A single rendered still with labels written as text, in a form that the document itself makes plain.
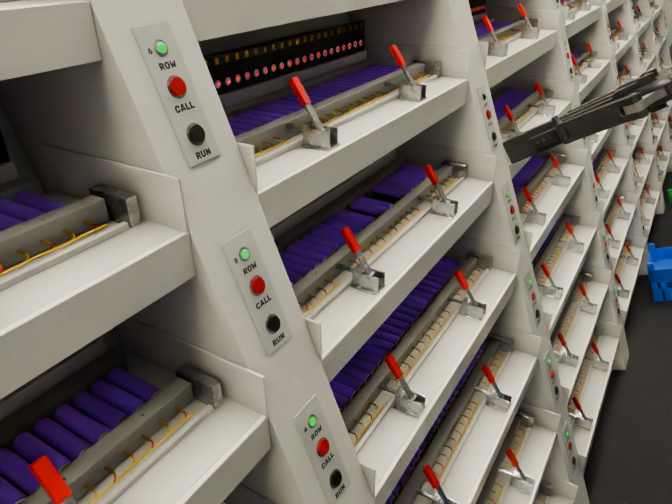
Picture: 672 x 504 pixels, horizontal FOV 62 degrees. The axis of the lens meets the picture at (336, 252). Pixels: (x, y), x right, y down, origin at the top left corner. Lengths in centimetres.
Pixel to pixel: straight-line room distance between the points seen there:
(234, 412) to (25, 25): 37
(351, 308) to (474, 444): 44
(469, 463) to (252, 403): 54
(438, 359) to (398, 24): 61
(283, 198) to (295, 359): 17
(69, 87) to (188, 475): 36
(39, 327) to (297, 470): 30
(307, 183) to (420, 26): 54
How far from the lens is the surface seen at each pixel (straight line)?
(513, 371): 122
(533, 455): 132
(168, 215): 51
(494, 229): 115
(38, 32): 49
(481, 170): 111
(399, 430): 81
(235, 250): 54
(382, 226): 86
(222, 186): 54
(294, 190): 62
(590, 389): 181
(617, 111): 67
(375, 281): 73
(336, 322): 68
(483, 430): 108
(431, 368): 91
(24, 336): 44
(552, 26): 175
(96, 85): 53
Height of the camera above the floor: 119
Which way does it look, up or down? 17 degrees down
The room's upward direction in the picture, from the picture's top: 19 degrees counter-clockwise
